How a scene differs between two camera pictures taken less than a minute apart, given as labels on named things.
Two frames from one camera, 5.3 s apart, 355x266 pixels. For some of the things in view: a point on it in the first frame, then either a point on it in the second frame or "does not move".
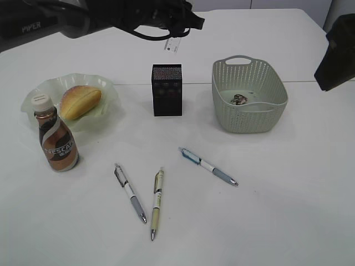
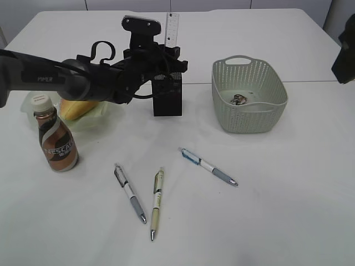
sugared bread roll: x=77 y=101 does not move
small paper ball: x=239 y=99 does not move
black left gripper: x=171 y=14 to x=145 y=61
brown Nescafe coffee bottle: x=59 y=142 does not move
